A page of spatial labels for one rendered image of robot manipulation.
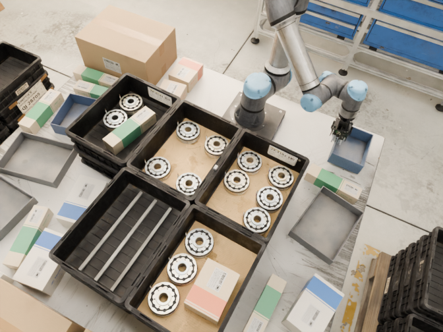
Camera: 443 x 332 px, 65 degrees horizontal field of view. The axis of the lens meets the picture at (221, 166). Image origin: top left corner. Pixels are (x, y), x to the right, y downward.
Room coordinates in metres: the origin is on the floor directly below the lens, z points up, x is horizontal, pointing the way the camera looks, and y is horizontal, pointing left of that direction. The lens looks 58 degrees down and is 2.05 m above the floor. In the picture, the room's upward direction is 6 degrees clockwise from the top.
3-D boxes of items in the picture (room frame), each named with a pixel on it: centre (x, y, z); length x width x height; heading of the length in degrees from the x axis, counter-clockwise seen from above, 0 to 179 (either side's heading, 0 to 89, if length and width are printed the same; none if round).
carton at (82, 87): (1.17, 0.65, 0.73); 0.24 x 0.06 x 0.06; 78
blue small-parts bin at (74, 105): (1.02, 0.71, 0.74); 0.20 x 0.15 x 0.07; 172
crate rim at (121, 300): (0.41, 0.31, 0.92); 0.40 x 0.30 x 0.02; 156
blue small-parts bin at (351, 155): (0.99, -0.59, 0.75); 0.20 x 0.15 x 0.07; 160
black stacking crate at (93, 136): (0.90, 0.42, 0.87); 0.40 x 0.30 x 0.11; 156
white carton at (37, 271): (0.32, 0.59, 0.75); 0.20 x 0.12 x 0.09; 167
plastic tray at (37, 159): (0.76, 0.81, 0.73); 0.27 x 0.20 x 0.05; 80
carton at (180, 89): (1.19, 0.30, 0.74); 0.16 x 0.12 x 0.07; 167
